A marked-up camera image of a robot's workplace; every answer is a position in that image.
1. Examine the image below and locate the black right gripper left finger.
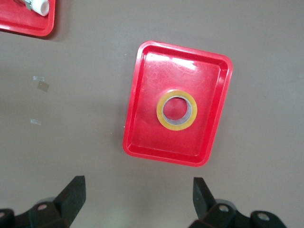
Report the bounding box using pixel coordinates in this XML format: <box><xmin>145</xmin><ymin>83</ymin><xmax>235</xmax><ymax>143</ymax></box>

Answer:
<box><xmin>18</xmin><ymin>175</ymin><xmax>86</xmax><ymax>228</ymax></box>

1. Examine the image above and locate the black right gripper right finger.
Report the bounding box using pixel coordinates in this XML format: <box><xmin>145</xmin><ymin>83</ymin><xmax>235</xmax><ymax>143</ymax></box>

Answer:
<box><xmin>190</xmin><ymin>177</ymin><xmax>237</xmax><ymax>228</ymax></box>

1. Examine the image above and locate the clear yellowish packing tape roll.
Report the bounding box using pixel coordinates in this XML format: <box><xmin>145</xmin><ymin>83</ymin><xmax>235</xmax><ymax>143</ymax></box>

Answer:
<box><xmin>156</xmin><ymin>89</ymin><xmax>198</xmax><ymax>131</ymax></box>

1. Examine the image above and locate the empty red plastic tray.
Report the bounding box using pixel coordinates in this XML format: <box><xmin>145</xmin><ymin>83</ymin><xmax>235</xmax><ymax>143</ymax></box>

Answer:
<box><xmin>122</xmin><ymin>40</ymin><xmax>234</xmax><ymax>168</ymax></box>

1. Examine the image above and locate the brown tape patch on table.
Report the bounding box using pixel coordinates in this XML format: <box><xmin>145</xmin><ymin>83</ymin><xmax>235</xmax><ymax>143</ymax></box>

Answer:
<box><xmin>37</xmin><ymin>81</ymin><xmax>50</xmax><ymax>93</ymax></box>

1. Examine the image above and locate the red tray holding valves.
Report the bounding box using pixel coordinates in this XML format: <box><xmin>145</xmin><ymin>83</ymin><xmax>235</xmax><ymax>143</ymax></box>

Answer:
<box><xmin>0</xmin><ymin>0</ymin><xmax>57</xmax><ymax>38</ymax></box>

